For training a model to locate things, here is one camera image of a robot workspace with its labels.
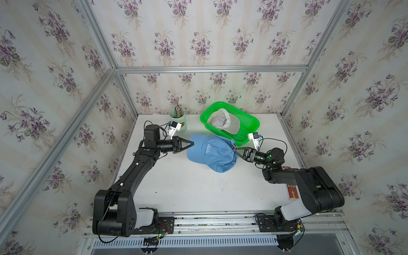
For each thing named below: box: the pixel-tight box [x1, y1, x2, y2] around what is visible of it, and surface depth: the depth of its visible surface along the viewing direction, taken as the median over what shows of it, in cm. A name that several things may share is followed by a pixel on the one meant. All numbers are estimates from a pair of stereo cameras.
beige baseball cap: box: [206, 108, 241, 135], surface depth 116 cm
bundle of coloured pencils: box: [174, 104, 183, 118], surface depth 103 cm
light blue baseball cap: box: [187, 133, 238, 173], surface depth 76 cm
